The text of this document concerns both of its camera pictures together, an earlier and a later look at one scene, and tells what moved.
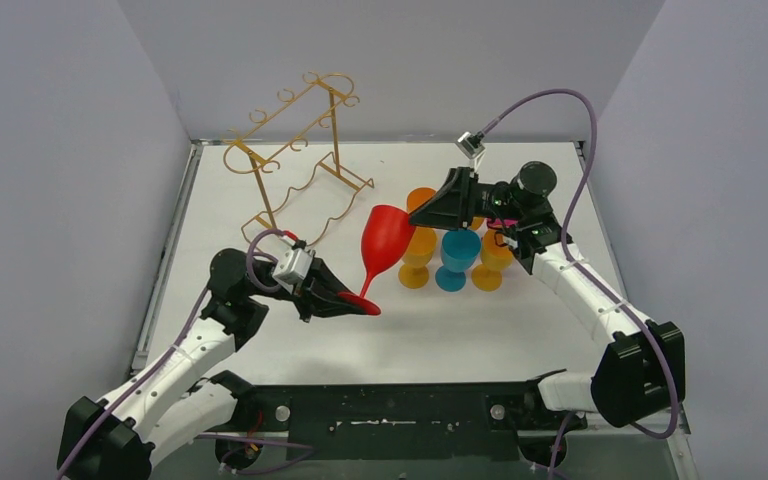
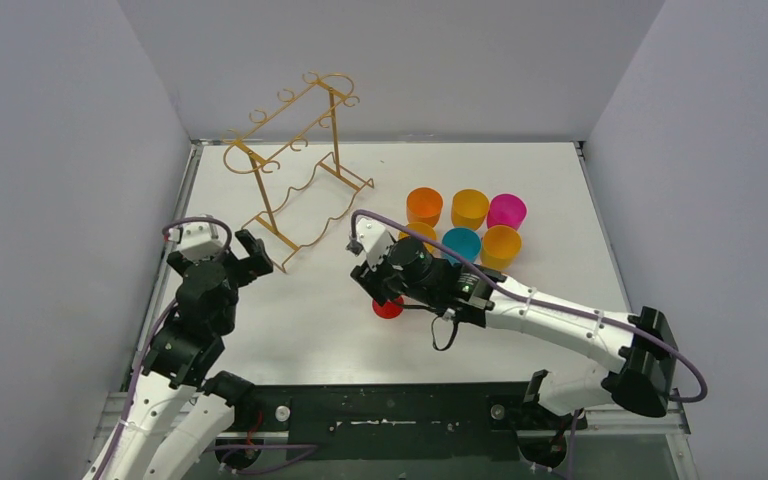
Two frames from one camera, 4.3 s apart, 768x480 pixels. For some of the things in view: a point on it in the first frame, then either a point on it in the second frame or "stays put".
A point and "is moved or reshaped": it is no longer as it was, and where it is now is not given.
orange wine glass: (419, 196) stays put
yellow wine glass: (496, 258) stays put
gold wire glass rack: (292, 149) stays put
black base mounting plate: (418, 421) stays put
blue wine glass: (459, 251) stays put
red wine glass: (387, 235) is moved or reshaped
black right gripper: (455, 205) → (375, 280)
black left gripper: (311, 289) → (237, 266)
